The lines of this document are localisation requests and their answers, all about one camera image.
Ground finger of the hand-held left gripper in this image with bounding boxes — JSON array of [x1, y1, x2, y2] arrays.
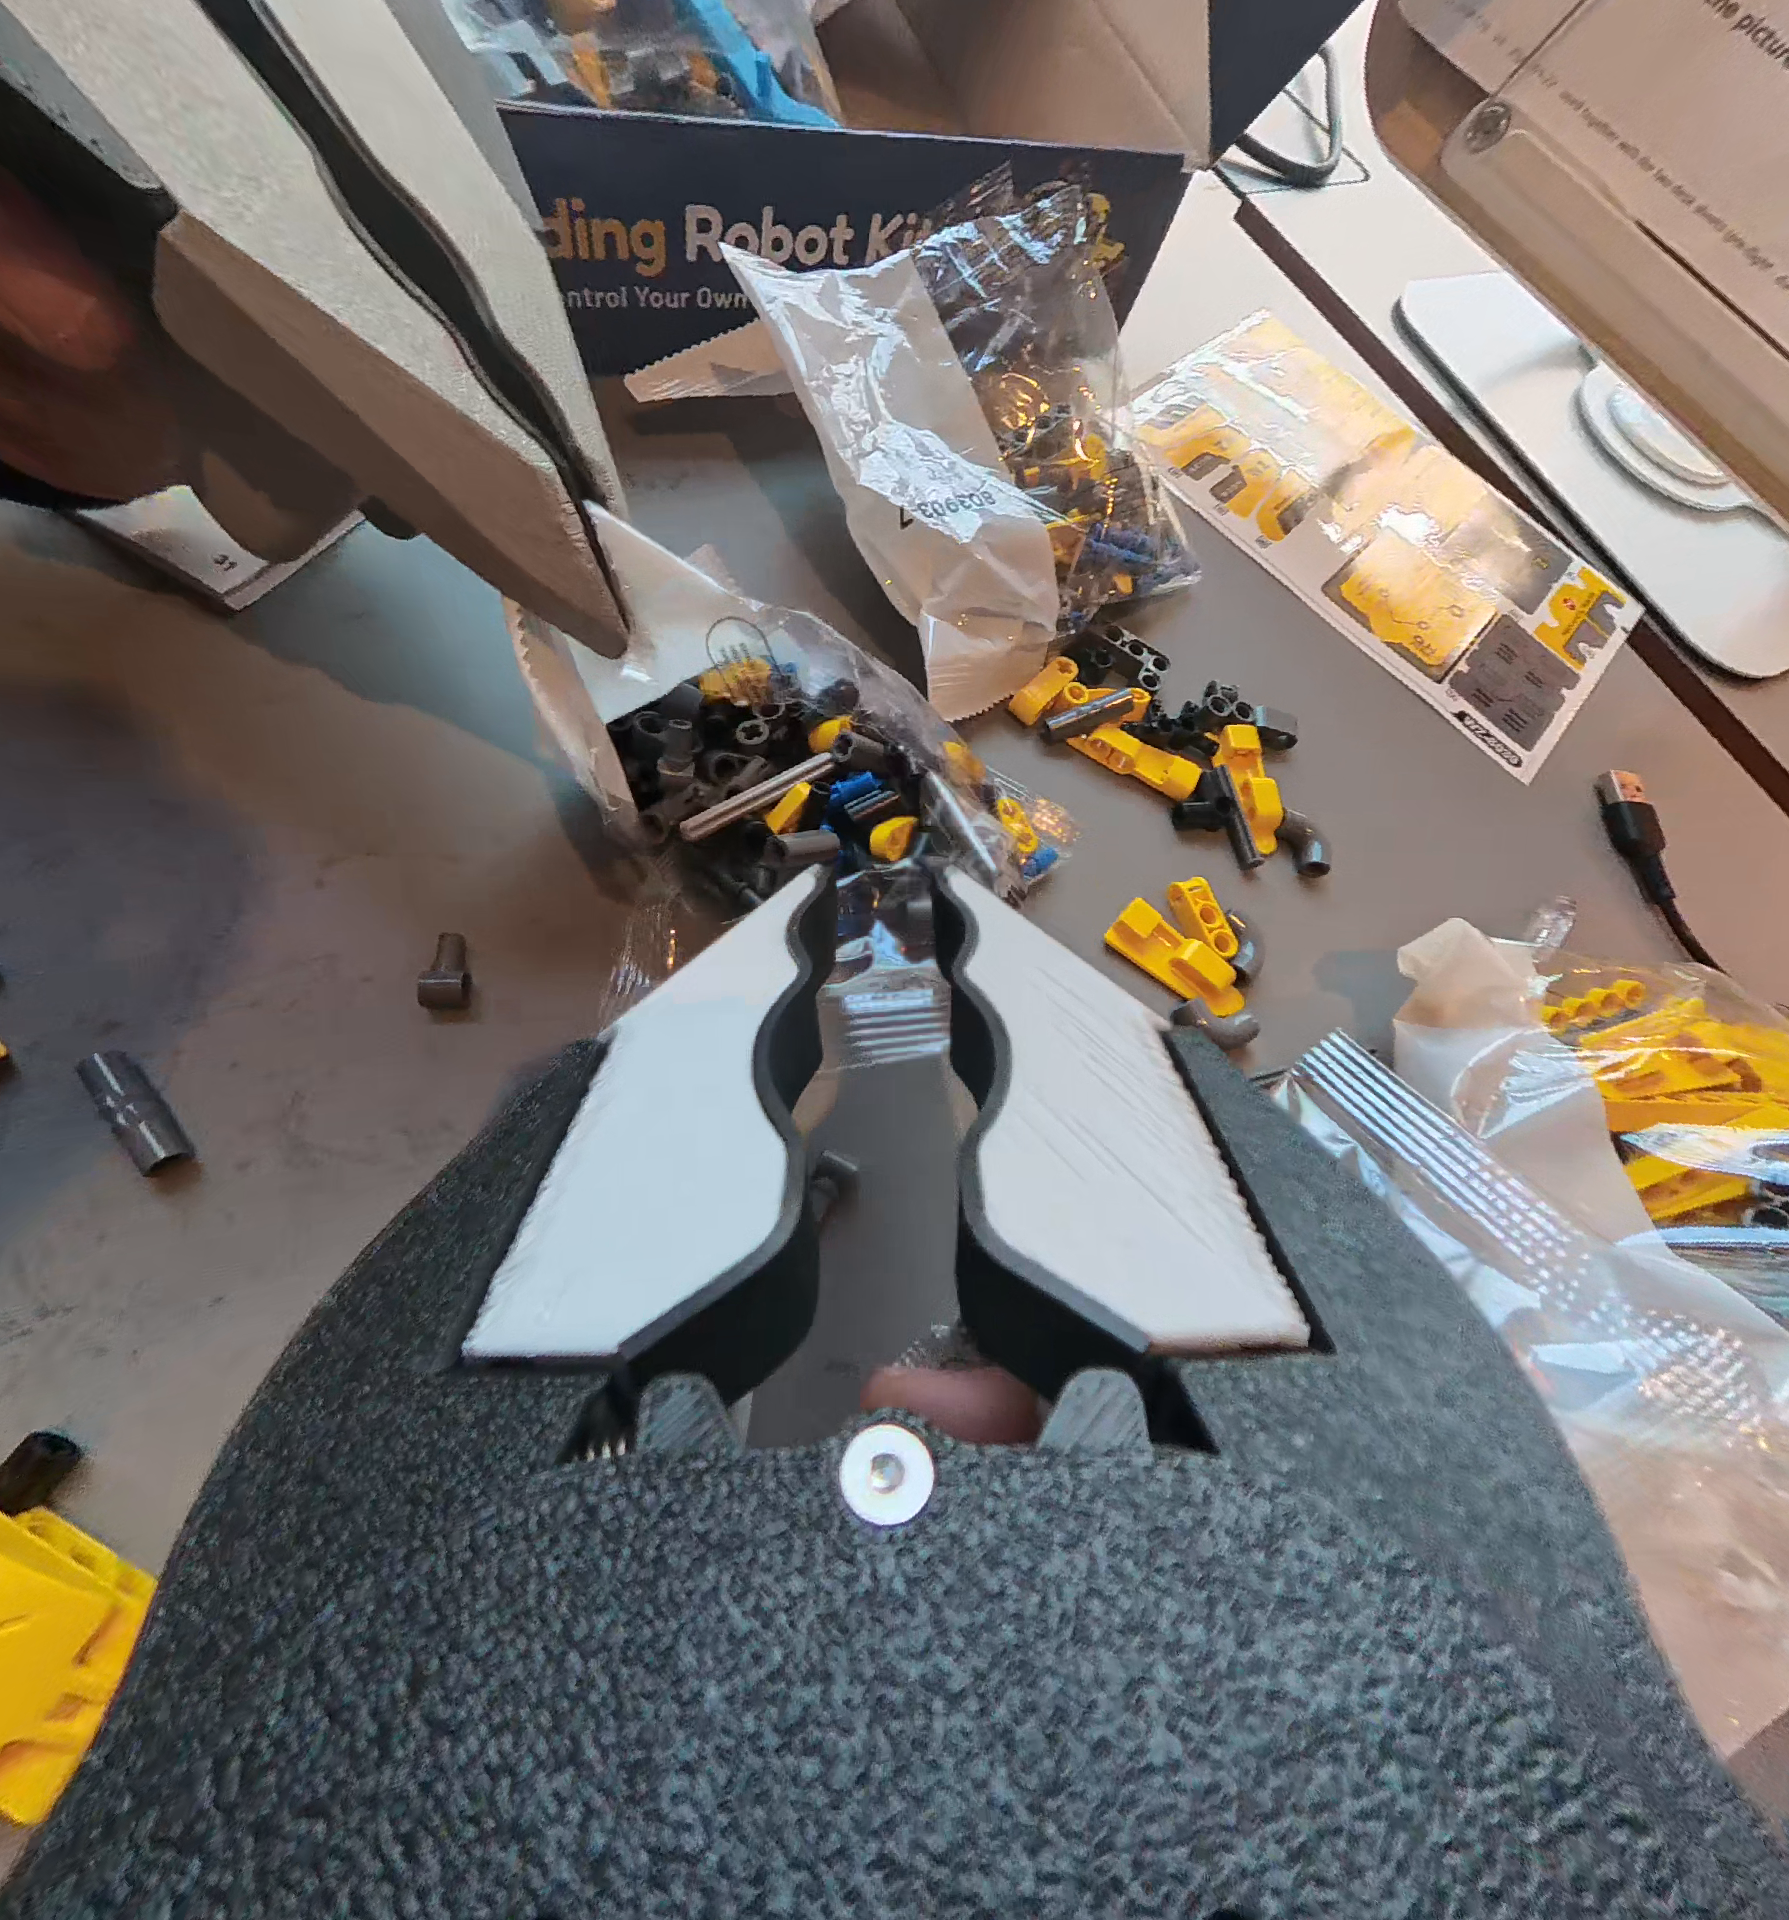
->
[[255, 0, 628, 510], [25, 0, 634, 660]]

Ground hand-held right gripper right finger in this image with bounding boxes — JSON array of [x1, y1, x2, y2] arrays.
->
[[931, 870, 1313, 1411]]

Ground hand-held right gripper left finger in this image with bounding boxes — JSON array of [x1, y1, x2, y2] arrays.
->
[[461, 867, 839, 1411]]

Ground clear bag of dark parts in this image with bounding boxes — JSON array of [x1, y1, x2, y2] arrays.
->
[[504, 503, 1080, 1059]]

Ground clear bag of mixed parts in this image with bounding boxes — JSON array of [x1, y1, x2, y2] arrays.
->
[[630, 156, 1203, 721]]

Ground clear bag black red parts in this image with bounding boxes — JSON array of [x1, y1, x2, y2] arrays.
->
[[1275, 1029, 1789, 1757]]

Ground yellow black sticker sheet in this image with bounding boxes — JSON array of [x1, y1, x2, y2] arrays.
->
[[1130, 309, 1646, 786]]

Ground yellow curved panel piece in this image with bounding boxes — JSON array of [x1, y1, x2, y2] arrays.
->
[[0, 1430, 158, 1823]]

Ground person's left hand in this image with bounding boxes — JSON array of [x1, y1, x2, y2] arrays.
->
[[0, 111, 207, 505]]

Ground person's right hand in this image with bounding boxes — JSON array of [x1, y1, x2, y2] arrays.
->
[[862, 1367, 1048, 1444]]

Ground clear bag with blue part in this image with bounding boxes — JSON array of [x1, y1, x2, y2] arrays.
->
[[444, 0, 842, 126]]

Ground instruction booklet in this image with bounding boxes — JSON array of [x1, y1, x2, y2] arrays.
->
[[68, 487, 371, 614]]

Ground blue robot kit box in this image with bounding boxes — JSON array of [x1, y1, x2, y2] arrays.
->
[[497, 0, 1360, 377]]

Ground pile of loose toy parts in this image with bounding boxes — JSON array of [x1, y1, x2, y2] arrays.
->
[[1006, 622, 1337, 1053]]

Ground grey tube connector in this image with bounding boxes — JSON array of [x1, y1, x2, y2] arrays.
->
[[77, 1052, 197, 1176]]

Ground white flat stand base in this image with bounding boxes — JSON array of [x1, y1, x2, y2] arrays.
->
[[1396, 271, 1789, 680]]

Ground black USB cable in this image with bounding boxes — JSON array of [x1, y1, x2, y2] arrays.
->
[[1596, 769, 1789, 1029]]

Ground black coiled cable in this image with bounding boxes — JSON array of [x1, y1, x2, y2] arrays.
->
[[1231, 45, 1349, 190]]

